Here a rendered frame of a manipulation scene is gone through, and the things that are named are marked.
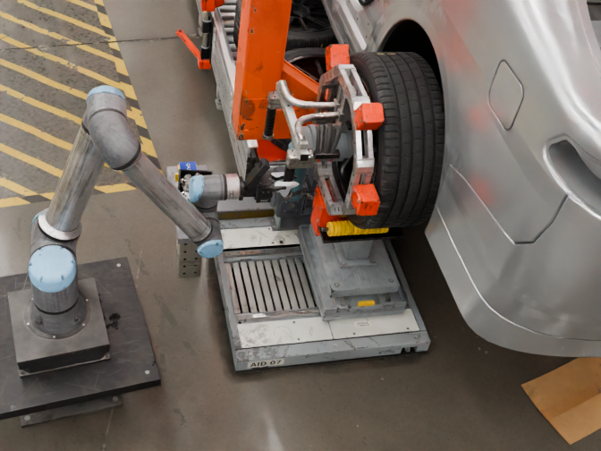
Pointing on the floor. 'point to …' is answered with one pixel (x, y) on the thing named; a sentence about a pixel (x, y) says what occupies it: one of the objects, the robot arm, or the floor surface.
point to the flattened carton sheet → (570, 397)
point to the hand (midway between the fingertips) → (294, 179)
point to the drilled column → (188, 260)
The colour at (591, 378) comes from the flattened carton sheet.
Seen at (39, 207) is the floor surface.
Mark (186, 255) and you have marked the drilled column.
